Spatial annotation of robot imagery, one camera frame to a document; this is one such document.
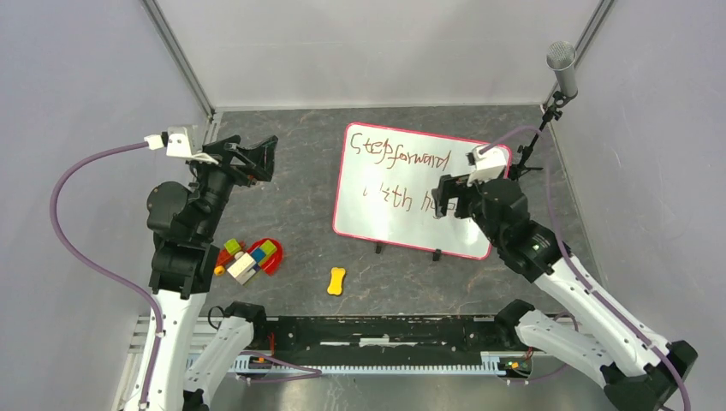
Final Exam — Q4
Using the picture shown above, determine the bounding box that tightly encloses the blue grey cable duct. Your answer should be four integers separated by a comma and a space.
229, 360, 508, 377

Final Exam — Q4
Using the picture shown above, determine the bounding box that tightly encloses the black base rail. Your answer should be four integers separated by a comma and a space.
249, 315, 527, 366

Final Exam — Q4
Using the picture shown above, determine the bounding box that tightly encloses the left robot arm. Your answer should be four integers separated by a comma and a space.
123, 132, 278, 410

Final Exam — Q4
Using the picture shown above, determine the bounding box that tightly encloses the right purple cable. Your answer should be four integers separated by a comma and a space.
479, 125, 692, 411

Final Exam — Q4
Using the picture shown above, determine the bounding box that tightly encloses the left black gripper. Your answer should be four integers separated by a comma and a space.
191, 134, 277, 238

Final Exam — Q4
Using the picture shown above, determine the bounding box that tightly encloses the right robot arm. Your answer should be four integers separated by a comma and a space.
431, 175, 698, 410

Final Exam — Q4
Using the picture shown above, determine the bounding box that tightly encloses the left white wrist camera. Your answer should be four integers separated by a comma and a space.
144, 125, 219, 164

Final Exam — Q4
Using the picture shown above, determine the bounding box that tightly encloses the yellow bone shaped eraser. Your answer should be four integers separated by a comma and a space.
326, 267, 347, 296

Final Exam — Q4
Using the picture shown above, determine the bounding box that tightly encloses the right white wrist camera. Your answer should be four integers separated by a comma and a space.
467, 145, 509, 186

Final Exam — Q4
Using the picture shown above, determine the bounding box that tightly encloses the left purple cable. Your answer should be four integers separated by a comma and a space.
50, 142, 165, 407

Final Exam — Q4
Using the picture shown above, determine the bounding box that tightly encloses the purple cable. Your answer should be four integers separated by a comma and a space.
50, 142, 165, 407
479, 125, 692, 411

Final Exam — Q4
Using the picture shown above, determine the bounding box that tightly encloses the pink framed whiteboard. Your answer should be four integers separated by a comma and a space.
332, 122, 491, 260

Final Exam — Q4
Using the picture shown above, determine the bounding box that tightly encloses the colourful toy block pile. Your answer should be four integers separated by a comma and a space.
214, 239, 264, 285

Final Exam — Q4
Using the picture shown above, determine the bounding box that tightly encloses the red plastic bowl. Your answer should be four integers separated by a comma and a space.
247, 238, 284, 277

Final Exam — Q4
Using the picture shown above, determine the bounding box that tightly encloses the black microphone tripod stand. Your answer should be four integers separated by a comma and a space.
508, 91, 571, 181

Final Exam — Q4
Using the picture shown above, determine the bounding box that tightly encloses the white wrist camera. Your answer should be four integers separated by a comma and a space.
144, 125, 219, 164
467, 145, 509, 186

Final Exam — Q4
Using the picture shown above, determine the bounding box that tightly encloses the grey microphone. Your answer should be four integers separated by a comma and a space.
546, 41, 578, 98

